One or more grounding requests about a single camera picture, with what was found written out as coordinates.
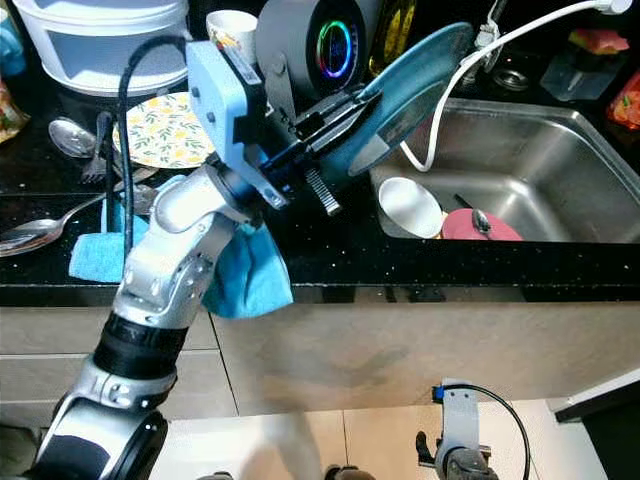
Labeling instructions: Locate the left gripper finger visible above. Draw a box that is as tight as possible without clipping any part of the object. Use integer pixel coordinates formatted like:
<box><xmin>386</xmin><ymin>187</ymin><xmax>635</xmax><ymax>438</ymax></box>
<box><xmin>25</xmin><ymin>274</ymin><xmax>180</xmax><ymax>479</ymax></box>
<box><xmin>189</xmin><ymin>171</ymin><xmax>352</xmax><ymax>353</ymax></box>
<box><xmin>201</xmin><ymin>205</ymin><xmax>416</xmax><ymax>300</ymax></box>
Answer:
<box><xmin>310</xmin><ymin>122</ymin><xmax>364</xmax><ymax>169</ymax></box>
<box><xmin>298</xmin><ymin>88</ymin><xmax>373</xmax><ymax>131</ymax></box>

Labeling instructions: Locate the teal plate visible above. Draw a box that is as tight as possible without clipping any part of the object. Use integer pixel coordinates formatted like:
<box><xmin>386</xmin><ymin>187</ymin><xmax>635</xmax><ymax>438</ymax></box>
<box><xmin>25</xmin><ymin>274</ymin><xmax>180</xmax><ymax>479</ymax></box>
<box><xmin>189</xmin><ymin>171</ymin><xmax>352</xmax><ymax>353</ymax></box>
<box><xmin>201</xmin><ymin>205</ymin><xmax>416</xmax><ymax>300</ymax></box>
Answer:
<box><xmin>345</xmin><ymin>22</ymin><xmax>478</xmax><ymax>183</ymax></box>

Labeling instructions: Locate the blue cloth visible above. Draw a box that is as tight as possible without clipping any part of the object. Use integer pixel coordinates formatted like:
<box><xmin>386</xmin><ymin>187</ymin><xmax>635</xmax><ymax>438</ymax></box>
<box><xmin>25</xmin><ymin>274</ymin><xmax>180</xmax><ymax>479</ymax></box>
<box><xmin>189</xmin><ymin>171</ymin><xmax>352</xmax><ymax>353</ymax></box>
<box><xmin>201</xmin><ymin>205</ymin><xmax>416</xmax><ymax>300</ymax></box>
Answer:
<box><xmin>68</xmin><ymin>175</ymin><xmax>296</xmax><ymax>321</ymax></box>

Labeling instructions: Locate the large metal spoon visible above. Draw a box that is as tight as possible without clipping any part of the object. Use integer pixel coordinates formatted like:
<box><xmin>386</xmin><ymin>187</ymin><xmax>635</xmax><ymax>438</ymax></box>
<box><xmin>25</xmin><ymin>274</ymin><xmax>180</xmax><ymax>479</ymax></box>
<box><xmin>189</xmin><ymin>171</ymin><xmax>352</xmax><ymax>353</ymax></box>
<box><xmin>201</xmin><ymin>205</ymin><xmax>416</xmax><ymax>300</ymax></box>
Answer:
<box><xmin>0</xmin><ymin>190</ymin><xmax>109</xmax><ymax>259</ymax></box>

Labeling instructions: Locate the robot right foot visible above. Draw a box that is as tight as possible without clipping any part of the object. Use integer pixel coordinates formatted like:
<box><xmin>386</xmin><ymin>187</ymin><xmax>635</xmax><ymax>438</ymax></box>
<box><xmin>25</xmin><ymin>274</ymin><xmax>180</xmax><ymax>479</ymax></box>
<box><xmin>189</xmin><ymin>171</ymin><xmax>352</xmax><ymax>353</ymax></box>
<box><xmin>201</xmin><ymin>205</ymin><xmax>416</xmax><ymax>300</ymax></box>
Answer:
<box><xmin>323</xmin><ymin>464</ymin><xmax>363</xmax><ymax>480</ymax></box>

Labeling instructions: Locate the dark oil bottle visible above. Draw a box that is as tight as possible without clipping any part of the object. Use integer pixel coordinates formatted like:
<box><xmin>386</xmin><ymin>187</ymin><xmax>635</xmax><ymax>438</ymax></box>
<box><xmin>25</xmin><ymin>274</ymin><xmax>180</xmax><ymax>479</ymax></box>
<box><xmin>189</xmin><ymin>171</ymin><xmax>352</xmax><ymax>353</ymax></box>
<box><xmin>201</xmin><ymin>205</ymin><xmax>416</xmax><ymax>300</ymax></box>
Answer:
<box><xmin>368</xmin><ymin>0</ymin><xmax>421</xmax><ymax>81</ymax></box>

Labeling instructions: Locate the white cup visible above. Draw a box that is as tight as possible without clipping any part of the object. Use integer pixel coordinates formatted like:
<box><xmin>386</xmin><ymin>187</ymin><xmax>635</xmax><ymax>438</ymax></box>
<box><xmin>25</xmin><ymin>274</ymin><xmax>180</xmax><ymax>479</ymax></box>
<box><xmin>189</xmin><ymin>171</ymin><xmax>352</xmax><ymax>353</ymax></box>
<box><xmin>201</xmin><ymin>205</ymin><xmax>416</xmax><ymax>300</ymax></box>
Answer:
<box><xmin>378</xmin><ymin>177</ymin><xmax>446</xmax><ymax>239</ymax></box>

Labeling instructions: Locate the beige drawer cabinet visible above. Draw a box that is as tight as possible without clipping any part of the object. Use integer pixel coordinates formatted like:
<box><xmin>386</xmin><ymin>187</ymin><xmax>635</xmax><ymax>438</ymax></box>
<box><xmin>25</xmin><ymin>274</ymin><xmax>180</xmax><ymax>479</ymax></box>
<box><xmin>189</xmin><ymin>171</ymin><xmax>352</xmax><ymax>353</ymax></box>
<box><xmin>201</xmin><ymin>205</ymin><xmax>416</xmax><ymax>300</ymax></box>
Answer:
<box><xmin>0</xmin><ymin>300</ymin><xmax>640</xmax><ymax>421</ymax></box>

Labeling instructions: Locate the small printed white mug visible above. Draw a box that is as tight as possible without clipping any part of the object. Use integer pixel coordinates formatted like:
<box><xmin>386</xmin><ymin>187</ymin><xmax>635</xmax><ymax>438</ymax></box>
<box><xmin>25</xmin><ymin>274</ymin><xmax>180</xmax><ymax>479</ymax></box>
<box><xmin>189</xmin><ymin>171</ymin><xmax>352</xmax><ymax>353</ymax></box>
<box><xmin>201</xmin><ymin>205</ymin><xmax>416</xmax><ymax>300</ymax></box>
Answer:
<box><xmin>207</xmin><ymin>10</ymin><xmax>259</xmax><ymax>66</ymax></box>

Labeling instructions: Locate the short metal spoon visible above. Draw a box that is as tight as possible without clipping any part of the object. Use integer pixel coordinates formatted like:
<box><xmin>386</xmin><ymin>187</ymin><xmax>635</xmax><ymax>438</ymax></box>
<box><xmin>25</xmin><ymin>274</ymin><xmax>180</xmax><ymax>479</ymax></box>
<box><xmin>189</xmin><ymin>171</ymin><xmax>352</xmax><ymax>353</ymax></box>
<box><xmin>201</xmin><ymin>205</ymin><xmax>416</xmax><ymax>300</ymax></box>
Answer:
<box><xmin>453</xmin><ymin>193</ymin><xmax>496</xmax><ymax>236</ymax></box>

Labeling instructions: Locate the metal faucet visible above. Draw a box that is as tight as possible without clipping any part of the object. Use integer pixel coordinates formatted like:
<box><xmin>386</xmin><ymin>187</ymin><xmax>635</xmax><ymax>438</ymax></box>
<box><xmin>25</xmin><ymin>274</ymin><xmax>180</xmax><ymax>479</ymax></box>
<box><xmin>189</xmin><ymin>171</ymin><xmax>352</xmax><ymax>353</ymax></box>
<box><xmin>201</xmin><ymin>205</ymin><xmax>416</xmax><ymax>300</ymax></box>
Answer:
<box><xmin>473</xmin><ymin>0</ymin><xmax>509</xmax><ymax>56</ymax></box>

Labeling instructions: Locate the black furniture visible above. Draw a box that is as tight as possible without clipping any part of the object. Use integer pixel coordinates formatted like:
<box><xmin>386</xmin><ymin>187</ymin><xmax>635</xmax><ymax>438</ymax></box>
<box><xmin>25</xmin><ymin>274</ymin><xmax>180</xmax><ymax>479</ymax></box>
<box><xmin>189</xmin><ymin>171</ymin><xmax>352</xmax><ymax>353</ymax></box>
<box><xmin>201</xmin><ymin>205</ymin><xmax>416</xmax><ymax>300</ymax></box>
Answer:
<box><xmin>555</xmin><ymin>370</ymin><xmax>640</xmax><ymax>480</ymax></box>

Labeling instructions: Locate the metal fork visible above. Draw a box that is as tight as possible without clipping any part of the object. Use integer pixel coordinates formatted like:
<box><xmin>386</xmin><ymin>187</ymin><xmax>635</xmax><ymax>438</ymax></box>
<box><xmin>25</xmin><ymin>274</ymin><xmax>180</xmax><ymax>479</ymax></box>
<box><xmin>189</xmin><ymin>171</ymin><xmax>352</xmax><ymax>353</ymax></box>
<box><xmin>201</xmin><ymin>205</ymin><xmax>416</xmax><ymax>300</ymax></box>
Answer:
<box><xmin>82</xmin><ymin>112</ymin><xmax>113</xmax><ymax>186</ymax></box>

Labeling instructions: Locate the pink bowl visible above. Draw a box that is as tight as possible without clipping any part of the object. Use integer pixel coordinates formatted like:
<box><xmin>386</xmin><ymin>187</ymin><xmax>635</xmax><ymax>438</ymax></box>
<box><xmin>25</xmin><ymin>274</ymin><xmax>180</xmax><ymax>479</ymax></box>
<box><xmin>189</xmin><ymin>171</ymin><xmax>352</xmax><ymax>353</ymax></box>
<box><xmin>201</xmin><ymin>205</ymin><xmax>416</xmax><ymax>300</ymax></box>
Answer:
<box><xmin>440</xmin><ymin>207</ymin><xmax>526</xmax><ymax>242</ymax></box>

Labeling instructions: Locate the steel sink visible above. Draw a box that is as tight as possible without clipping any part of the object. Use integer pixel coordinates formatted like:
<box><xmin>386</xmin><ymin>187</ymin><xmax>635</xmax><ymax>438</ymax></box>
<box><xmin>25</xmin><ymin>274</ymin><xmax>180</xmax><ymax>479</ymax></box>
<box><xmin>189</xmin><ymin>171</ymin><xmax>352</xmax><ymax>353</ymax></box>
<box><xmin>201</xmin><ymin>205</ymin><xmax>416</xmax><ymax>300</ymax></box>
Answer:
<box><xmin>370</xmin><ymin>98</ymin><xmax>640</xmax><ymax>246</ymax></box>

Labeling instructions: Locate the white stacked container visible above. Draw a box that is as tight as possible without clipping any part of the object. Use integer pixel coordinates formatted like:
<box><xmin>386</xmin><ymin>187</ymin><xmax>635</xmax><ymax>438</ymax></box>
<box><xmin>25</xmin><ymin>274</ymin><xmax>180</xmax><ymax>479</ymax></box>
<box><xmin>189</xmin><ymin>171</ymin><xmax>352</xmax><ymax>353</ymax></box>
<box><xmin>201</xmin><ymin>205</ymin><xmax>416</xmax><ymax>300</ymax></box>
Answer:
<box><xmin>10</xmin><ymin>0</ymin><xmax>191</xmax><ymax>98</ymax></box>

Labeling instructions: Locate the green woven sack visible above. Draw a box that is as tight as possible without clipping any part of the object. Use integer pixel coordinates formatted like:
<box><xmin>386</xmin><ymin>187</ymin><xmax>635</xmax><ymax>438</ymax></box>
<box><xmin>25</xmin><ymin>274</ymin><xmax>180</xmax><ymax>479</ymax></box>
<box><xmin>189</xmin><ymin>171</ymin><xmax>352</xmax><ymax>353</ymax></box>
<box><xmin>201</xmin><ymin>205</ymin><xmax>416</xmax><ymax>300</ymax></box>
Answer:
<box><xmin>0</xmin><ymin>427</ymin><xmax>39</xmax><ymax>480</ymax></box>

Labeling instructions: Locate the clear sponge holder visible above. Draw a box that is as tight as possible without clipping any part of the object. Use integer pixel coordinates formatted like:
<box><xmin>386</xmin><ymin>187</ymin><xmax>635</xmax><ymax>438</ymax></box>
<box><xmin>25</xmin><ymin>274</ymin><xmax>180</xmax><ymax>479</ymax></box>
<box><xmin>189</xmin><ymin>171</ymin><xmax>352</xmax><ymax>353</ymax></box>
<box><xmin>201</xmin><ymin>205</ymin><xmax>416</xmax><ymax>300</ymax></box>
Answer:
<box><xmin>540</xmin><ymin>28</ymin><xmax>631</xmax><ymax>101</ymax></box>

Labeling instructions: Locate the blue mug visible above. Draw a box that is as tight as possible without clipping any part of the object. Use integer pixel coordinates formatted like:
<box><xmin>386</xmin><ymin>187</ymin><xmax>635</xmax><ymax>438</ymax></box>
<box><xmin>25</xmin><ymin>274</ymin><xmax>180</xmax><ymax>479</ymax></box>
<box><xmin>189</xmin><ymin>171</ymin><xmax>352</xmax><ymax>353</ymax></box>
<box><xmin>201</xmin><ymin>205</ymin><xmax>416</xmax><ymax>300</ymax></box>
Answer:
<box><xmin>0</xmin><ymin>5</ymin><xmax>27</xmax><ymax>79</ymax></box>

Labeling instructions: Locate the pink green sponge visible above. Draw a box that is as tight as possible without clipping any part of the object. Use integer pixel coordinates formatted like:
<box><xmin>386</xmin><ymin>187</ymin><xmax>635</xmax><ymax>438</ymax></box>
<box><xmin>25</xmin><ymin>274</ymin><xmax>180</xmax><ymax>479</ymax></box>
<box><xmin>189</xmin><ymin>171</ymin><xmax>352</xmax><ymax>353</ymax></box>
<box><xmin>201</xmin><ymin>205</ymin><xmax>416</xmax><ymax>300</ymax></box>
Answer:
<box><xmin>568</xmin><ymin>28</ymin><xmax>629</xmax><ymax>56</ymax></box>

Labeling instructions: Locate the red packet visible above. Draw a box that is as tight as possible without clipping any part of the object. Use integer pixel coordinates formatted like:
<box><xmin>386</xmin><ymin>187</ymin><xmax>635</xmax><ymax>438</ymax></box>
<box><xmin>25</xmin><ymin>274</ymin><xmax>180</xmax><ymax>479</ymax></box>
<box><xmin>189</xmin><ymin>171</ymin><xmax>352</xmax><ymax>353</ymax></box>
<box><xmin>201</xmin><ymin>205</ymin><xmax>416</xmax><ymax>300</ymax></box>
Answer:
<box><xmin>605</xmin><ymin>70</ymin><xmax>640</xmax><ymax>131</ymax></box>

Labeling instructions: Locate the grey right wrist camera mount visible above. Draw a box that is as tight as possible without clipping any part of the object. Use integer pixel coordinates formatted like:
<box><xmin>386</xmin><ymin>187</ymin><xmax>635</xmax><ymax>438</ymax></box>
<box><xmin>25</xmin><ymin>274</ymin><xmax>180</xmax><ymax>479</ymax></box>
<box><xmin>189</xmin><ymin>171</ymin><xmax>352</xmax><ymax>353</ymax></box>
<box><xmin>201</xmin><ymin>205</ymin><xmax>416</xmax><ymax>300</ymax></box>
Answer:
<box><xmin>435</xmin><ymin>380</ymin><xmax>483</xmax><ymax>480</ymax></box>

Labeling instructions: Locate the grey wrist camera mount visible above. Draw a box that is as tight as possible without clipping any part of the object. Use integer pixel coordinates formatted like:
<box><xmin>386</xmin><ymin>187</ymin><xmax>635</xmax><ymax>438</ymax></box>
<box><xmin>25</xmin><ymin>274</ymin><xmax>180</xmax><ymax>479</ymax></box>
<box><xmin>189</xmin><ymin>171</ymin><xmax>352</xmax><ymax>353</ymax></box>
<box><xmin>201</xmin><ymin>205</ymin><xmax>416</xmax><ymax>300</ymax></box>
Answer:
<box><xmin>185</xmin><ymin>40</ymin><xmax>288</xmax><ymax>211</ymax></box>
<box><xmin>435</xmin><ymin>380</ymin><xmax>483</xmax><ymax>480</ymax></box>

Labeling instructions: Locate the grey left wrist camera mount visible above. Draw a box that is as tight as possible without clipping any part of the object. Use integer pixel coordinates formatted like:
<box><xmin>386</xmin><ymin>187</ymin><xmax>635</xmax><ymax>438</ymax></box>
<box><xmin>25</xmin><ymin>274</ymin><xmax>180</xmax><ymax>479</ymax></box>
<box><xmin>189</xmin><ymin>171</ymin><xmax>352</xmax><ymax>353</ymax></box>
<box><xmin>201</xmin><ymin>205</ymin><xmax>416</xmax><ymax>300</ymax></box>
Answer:
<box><xmin>185</xmin><ymin>40</ymin><xmax>288</xmax><ymax>211</ymax></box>

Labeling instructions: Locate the black speaker with colour ring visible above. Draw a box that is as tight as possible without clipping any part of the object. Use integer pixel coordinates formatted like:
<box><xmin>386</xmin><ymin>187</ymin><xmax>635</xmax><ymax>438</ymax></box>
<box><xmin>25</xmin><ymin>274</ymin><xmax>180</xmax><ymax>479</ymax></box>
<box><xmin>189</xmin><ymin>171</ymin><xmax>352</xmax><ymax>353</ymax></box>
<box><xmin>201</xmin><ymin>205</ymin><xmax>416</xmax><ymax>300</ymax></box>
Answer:
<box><xmin>255</xmin><ymin>0</ymin><xmax>371</xmax><ymax>111</ymax></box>

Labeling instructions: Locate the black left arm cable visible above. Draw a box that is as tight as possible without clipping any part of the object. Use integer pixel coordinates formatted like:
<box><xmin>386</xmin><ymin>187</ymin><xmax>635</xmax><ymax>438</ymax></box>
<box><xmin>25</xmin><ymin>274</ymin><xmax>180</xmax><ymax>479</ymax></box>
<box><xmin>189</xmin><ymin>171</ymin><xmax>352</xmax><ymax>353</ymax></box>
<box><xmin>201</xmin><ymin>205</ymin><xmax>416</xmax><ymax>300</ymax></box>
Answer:
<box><xmin>117</xmin><ymin>35</ymin><xmax>211</xmax><ymax>276</ymax></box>

